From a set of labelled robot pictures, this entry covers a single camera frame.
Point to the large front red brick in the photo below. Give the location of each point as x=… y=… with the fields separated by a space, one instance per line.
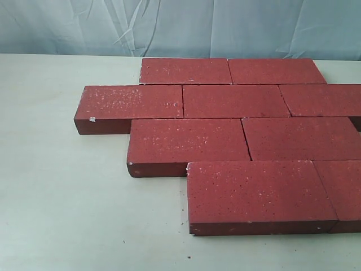
x=164 y=147

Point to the red brick moved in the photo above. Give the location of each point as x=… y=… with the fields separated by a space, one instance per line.
x=233 y=101

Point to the front left base red brick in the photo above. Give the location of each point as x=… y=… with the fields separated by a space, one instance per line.
x=257 y=198

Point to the base red brick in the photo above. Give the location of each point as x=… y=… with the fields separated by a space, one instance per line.
x=257 y=198
x=341 y=180

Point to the middle row right red brick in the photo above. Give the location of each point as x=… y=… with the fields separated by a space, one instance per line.
x=302 y=138

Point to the front right base red brick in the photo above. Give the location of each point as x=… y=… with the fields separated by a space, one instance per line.
x=341 y=180

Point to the white backdrop cloth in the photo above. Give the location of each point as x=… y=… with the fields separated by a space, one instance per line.
x=326 y=30

